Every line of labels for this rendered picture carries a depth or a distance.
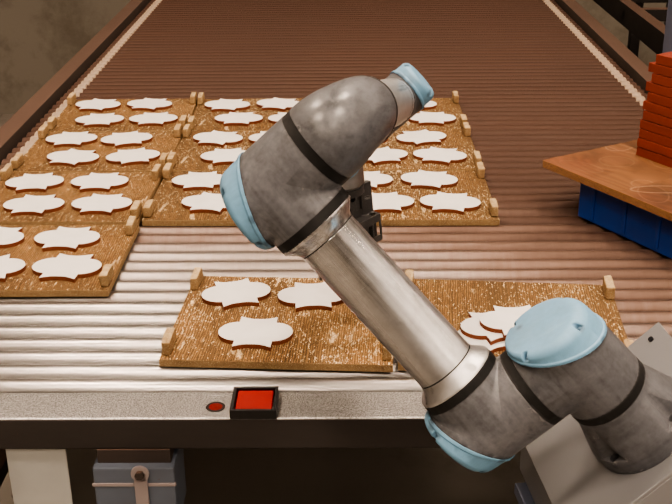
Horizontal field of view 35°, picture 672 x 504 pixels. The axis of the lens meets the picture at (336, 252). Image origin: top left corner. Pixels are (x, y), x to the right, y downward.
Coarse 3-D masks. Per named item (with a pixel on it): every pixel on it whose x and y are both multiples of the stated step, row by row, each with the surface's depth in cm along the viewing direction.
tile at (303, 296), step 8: (288, 288) 209; (296, 288) 209; (304, 288) 209; (312, 288) 209; (320, 288) 209; (328, 288) 209; (280, 296) 206; (288, 296) 206; (296, 296) 205; (304, 296) 205; (312, 296) 205; (320, 296) 205; (328, 296) 205; (336, 296) 205; (288, 304) 203; (296, 304) 202; (304, 304) 202; (312, 304) 202; (320, 304) 202; (328, 304) 202; (336, 304) 204
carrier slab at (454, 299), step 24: (432, 288) 210; (456, 288) 210; (480, 288) 210; (504, 288) 210; (528, 288) 210; (552, 288) 210; (576, 288) 210; (600, 288) 210; (456, 312) 201; (480, 312) 201; (600, 312) 200; (624, 336) 191
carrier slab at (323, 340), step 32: (192, 320) 199; (224, 320) 198; (288, 320) 198; (320, 320) 198; (352, 320) 198; (192, 352) 187; (224, 352) 187; (256, 352) 187; (288, 352) 187; (320, 352) 187; (352, 352) 187
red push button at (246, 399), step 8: (240, 392) 176; (248, 392) 176; (256, 392) 176; (264, 392) 176; (272, 392) 176; (240, 400) 174; (248, 400) 174; (256, 400) 174; (264, 400) 174; (272, 400) 174; (240, 408) 171; (248, 408) 171; (256, 408) 171; (264, 408) 171
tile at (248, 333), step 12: (228, 324) 195; (240, 324) 195; (252, 324) 195; (264, 324) 195; (276, 324) 195; (228, 336) 191; (240, 336) 191; (252, 336) 191; (264, 336) 190; (276, 336) 190; (288, 336) 190; (240, 348) 188; (264, 348) 188
